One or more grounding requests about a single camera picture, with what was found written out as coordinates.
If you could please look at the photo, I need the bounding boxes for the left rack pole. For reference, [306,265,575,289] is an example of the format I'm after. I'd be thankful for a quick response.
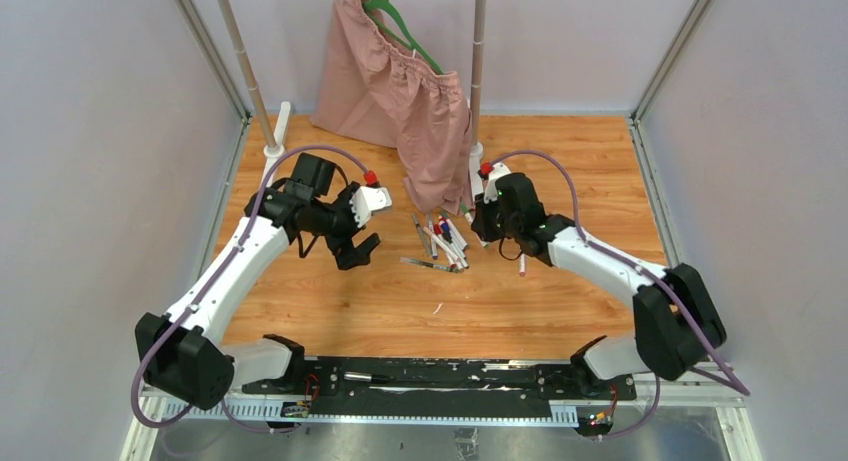
[216,0,282,155]

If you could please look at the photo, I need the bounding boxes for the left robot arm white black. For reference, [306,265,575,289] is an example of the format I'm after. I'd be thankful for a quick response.
[132,145,392,410]

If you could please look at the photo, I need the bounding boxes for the white marker red cap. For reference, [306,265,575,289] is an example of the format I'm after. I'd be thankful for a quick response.
[432,224,466,270]

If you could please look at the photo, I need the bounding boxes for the white rack foot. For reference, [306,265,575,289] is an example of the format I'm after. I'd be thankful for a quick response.
[257,101,292,187]
[468,141,484,206]

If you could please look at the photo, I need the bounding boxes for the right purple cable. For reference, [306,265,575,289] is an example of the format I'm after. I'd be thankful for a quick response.
[490,149,752,398]

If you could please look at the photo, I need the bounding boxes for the purple cable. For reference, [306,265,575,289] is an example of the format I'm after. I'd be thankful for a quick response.
[130,144,379,430]
[490,149,752,398]

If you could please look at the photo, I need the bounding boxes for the grey pen lying apart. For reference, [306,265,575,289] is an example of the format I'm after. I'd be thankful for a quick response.
[399,257,461,273]

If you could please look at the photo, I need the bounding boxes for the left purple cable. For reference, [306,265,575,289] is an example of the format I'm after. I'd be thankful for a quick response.
[130,144,379,430]

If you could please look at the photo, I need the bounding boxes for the right rack pole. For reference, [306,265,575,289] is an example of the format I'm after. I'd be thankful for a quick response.
[470,0,487,154]

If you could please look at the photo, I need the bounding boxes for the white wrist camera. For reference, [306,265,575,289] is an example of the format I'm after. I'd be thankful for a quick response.
[350,186,393,228]
[478,162,511,204]

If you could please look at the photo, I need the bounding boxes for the aluminium frame rail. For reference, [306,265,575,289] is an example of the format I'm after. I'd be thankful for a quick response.
[144,355,744,434]

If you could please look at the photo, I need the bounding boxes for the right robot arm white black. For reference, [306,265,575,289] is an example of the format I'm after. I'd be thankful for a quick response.
[472,163,727,399]

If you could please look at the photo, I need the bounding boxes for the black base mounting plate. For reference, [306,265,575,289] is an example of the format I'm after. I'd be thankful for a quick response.
[238,356,637,424]

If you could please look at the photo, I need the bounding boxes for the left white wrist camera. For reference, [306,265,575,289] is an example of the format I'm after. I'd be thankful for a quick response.
[350,186,393,228]

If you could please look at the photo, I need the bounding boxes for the grey pen upright left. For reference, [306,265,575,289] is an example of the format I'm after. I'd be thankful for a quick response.
[410,213,433,257]

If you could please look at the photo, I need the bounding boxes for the rack pole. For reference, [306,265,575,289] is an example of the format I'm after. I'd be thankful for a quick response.
[470,0,487,154]
[216,0,282,155]

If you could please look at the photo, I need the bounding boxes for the left white rack foot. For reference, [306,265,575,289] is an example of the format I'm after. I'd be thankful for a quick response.
[257,101,292,187]

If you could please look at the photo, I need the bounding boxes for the right white rack foot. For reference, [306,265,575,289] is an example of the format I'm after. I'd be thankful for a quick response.
[468,141,484,206]

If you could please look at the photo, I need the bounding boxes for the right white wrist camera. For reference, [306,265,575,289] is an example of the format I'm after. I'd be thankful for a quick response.
[478,162,511,204]

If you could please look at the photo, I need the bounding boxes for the pink cloth shorts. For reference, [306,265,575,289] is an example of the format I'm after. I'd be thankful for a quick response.
[311,0,473,214]

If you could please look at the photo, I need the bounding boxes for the green clothes hanger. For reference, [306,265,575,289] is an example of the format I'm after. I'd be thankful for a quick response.
[363,0,444,75]

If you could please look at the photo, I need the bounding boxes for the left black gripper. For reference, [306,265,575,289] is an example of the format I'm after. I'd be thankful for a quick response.
[311,182,380,269]

